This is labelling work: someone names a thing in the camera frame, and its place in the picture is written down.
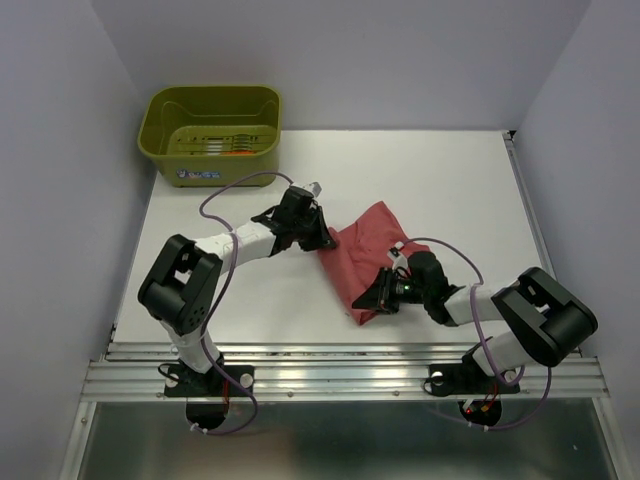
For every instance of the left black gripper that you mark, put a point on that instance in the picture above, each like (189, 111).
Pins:
(322, 239)

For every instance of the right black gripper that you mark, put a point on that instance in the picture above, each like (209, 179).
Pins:
(377, 296)

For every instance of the red t shirt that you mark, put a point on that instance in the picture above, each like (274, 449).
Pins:
(361, 250)

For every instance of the olive green plastic bin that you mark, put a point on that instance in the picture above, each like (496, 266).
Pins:
(213, 135)

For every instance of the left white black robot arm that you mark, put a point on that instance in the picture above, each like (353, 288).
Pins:
(178, 290)

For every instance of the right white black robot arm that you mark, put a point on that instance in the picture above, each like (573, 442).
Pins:
(545, 321)

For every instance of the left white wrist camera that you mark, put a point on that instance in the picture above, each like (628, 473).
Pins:
(314, 188)

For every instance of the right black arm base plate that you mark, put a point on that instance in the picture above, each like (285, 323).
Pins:
(462, 379)

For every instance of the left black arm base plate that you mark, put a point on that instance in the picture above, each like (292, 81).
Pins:
(182, 382)

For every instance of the aluminium front rail frame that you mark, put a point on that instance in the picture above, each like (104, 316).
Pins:
(334, 400)

